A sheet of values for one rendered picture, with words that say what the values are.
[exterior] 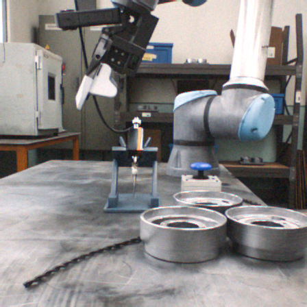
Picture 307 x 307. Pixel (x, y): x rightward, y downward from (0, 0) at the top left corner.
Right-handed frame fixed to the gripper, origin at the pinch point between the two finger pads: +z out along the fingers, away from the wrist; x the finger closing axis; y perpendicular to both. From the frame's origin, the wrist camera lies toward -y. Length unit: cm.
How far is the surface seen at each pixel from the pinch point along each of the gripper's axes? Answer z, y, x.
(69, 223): 14.3, 6.4, -18.0
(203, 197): 3.7, 24.9, -13.5
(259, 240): 0.8, 25.8, -33.2
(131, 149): 2.9, 11.7, -5.7
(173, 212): 4.6, 18.2, -24.1
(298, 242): -0.9, 29.8, -33.8
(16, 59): 21, -58, 198
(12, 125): 62, -44, 191
